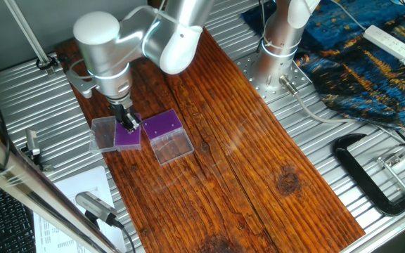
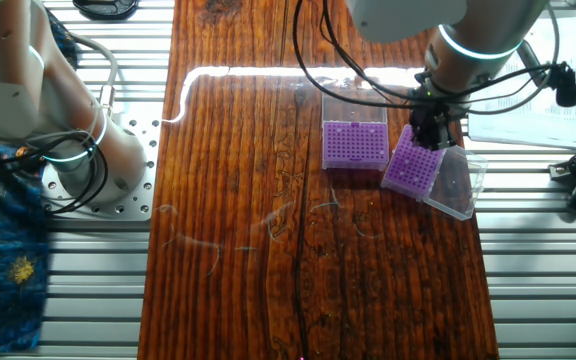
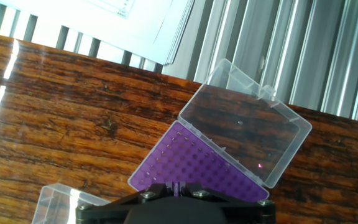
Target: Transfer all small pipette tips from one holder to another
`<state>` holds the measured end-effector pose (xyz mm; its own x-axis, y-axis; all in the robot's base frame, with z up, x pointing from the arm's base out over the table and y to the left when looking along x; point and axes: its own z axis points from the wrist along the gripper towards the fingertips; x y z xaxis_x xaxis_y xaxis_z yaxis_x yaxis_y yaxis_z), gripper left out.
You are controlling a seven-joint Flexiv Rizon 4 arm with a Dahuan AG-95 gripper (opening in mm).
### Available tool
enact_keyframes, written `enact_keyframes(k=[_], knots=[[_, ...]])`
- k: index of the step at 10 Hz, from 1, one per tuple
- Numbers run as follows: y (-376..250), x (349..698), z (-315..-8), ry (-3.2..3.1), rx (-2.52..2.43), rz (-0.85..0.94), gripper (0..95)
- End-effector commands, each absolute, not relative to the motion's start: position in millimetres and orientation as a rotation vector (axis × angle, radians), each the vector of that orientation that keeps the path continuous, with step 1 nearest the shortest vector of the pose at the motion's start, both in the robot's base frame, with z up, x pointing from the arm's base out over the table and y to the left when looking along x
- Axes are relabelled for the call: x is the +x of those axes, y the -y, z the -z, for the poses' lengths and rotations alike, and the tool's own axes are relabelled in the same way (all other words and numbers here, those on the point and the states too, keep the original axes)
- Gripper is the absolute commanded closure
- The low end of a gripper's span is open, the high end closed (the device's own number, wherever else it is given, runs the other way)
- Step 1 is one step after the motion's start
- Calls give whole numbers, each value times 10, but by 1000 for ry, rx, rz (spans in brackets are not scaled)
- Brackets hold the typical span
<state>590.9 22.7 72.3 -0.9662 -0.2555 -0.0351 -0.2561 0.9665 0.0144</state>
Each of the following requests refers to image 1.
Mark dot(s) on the thin aluminium rod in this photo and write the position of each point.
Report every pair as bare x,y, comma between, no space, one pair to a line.
26,31

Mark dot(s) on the black C-clamp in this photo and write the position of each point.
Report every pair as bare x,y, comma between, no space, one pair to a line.
357,172

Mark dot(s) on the shiny metal frame bar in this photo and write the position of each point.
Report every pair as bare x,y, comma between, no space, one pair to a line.
19,182

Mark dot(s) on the silver depth camera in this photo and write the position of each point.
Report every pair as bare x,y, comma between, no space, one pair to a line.
95,207

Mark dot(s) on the purple pipette tip rack box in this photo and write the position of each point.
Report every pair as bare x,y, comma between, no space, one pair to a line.
128,140
164,135

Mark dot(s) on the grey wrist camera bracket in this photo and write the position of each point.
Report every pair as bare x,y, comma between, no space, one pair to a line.
83,86

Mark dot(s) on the small silver black clamp mount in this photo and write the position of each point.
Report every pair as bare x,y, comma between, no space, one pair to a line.
32,142

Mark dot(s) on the white printed paper sheet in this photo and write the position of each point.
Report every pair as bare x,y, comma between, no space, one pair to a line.
83,182

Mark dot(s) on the black keyboard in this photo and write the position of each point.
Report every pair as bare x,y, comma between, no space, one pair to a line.
9,225

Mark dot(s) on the white power strip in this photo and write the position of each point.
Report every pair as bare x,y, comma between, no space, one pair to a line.
387,42

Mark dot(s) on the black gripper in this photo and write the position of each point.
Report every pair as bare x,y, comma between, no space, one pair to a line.
121,108

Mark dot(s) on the blue yellow patterned cloth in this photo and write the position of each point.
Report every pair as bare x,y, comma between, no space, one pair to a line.
346,70

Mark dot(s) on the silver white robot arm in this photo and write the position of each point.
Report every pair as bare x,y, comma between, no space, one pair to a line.
100,49

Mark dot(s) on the brown wooden board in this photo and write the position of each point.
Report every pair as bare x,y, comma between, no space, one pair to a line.
241,158

